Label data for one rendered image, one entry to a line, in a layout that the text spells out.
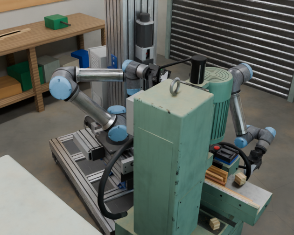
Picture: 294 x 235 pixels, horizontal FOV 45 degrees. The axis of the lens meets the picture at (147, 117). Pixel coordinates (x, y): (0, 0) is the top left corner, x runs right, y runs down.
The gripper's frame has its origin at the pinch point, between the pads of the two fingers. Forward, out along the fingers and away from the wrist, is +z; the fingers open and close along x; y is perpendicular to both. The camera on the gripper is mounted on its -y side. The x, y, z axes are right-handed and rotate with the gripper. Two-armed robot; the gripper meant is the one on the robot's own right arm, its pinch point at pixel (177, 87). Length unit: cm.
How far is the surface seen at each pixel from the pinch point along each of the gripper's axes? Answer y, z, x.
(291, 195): -44, 45, 177
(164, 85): -3.0, 13.8, -35.4
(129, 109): -16.7, 6.4, -41.1
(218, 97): 0.7, 28.3, -15.2
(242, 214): -45, 48, 17
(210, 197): -45, 31, 17
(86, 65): 0, -247, 191
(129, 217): -68, 4, -3
